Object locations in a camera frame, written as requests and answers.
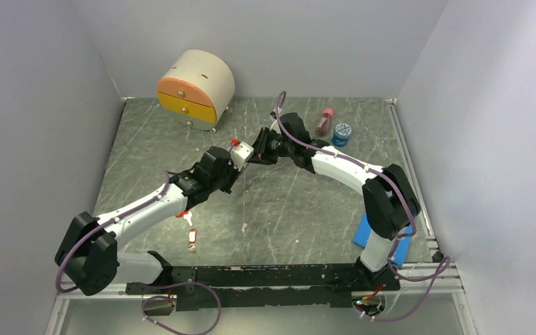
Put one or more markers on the pink capped brown vial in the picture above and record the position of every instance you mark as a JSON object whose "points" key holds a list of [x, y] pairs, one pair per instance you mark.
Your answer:
{"points": [[324, 122]]}

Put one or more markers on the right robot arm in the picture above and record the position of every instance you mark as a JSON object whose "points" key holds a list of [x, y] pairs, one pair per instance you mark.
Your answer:
{"points": [[319, 157]]}

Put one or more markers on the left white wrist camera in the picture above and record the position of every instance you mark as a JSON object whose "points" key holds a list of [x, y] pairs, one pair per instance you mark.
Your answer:
{"points": [[240, 153]]}

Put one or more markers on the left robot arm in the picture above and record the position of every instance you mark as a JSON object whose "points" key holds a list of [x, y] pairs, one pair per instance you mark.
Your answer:
{"points": [[87, 257]]}

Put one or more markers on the round beige drawer box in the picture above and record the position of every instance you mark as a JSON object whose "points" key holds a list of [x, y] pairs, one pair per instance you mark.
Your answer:
{"points": [[197, 89]]}

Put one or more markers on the aluminium frame rail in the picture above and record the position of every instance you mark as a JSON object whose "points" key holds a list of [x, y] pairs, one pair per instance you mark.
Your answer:
{"points": [[414, 279]]}

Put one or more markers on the blue foam sheet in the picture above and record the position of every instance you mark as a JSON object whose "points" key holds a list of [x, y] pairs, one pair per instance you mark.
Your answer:
{"points": [[384, 220]]}

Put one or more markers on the blue round tin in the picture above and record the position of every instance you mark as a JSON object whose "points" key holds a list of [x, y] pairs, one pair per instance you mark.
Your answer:
{"points": [[341, 134]]}

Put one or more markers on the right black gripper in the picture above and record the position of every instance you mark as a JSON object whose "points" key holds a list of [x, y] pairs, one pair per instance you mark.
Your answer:
{"points": [[260, 154]]}

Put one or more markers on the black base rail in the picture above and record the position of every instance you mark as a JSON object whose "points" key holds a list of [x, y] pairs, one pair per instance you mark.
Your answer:
{"points": [[335, 285]]}

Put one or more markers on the key with red label fob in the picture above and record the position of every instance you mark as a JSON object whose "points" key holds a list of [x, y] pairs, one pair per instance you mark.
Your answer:
{"points": [[192, 237]]}

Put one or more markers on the key with red tag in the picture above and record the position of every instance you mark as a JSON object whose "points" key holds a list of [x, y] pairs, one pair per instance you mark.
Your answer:
{"points": [[187, 216]]}

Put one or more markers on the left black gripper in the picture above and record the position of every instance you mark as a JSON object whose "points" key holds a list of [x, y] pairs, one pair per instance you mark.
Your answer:
{"points": [[234, 172]]}

